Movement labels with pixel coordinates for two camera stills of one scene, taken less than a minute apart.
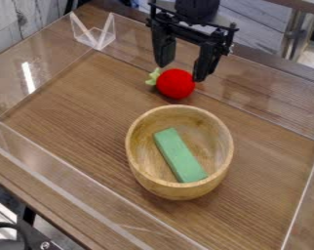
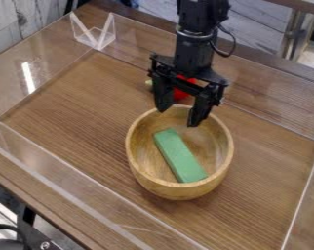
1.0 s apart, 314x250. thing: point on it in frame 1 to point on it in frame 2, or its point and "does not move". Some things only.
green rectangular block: (181, 155) does not move
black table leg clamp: (31, 237) does not move
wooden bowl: (207, 137) does not move
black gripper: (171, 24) to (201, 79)
